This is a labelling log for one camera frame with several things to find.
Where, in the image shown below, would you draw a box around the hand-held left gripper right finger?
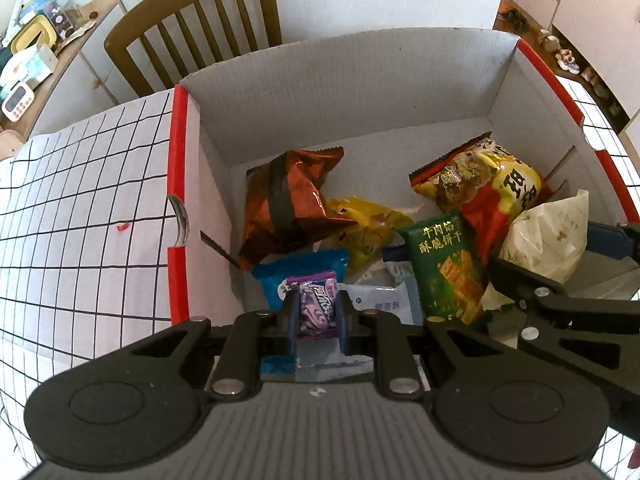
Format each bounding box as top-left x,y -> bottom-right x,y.
335,287 -> 501,401

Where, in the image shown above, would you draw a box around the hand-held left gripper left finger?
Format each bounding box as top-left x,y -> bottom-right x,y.
127,287 -> 301,401

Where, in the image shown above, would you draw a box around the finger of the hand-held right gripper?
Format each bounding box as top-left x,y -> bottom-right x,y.
486,258 -> 640,396
585,221 -> 640,263

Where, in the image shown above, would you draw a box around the purple candy packet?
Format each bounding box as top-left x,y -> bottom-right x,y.
277,270 -> 338,342

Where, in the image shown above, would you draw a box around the cream translucent snack bag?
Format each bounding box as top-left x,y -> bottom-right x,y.
480,189 -> 591,311

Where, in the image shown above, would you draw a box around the yellow candy bag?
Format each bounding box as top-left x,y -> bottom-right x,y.
322,196 -> 416,276

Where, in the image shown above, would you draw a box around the red and yellow snack bag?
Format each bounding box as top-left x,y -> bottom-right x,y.
409,131 -> 551,266

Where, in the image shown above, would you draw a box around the brown foil snack bag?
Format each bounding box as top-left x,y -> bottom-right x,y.
237,146 -> 358,272

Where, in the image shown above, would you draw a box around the red and white cardboard box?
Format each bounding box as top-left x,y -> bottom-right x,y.
165,27 -> 628,386

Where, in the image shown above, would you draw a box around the white snack packet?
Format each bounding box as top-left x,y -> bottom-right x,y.
337,282 -> 416,328

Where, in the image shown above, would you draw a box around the blue snack packet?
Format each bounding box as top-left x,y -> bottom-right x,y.
251,248 -> 350,380

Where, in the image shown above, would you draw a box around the green biscuit packet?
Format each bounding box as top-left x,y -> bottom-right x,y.
396,217 -> 488,326

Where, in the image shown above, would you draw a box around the white and blue packet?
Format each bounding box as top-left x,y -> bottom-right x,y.
382,245 -> 418,286

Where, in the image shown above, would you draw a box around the white sneakers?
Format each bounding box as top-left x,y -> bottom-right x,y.
556,49 -> 581,75

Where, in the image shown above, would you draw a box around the white tall cabinet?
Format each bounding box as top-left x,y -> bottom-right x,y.
550,0 -> 640,76

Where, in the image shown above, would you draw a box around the orange and black shoes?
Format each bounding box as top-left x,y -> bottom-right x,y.
500,7 -> 528,31

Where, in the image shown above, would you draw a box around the wooden side table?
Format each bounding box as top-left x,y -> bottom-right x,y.
0,0 -> 128,161

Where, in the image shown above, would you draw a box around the white kitchen timer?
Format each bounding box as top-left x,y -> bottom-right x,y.
1,82 -> 36,122

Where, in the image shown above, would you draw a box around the white teal tissue box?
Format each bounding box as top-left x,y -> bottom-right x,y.
0,44 -> 58,92

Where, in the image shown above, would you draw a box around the yellow plastic container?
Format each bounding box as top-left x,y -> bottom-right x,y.
10,16 -> 57,55

